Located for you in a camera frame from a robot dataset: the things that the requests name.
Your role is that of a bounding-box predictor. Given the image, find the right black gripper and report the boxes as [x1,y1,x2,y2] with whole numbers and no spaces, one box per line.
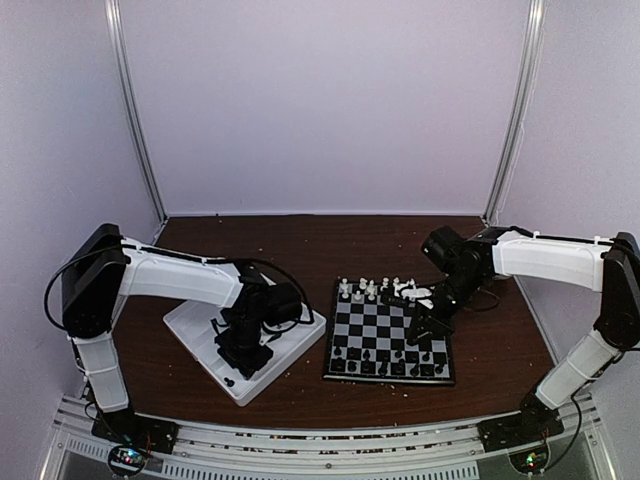
[407,268,487,346]

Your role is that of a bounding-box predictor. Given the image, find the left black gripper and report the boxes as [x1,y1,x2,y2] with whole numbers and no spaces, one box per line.
[213,312,273,380]

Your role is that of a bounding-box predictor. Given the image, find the black chess piece king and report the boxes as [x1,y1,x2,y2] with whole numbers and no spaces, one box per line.
[391,359,406,377]

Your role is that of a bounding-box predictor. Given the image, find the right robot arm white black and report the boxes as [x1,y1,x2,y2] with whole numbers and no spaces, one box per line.
[398,217,639,430]

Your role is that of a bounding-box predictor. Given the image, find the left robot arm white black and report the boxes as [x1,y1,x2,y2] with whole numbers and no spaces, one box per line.
[51,223,314,444]

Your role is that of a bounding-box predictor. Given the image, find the black rook board corner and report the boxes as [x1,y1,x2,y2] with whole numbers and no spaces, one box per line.
[330,358,345,373]

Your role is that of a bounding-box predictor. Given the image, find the white chess pieces row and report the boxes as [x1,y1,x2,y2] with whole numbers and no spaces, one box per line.
[337,277,417,303]

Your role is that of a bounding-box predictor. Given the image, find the black white chess board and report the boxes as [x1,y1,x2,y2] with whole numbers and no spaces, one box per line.
[323,278,456,386]

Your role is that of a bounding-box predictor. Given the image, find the black chess piece on board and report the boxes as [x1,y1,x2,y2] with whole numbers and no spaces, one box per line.
[378,361,390,376]

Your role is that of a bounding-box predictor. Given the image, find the white plastic tray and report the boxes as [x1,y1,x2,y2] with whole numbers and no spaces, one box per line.
[163,301,326,407]

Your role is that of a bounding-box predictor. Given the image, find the right aluminium corner post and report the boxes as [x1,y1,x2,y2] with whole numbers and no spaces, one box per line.
[482,0,546,225]

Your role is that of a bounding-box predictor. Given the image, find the aluminium corner post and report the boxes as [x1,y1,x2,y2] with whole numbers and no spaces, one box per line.
[482,0,546,225]
[104,0,169,224]

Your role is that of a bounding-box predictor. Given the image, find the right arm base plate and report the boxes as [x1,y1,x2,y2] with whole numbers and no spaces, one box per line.
[477,412,564,452]

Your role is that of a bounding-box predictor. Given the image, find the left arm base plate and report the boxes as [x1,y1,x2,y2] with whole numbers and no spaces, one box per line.
[91,410,179,454]

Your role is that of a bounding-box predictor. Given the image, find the left aluminium corner post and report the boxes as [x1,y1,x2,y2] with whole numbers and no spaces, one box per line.
[104,0,169,224]

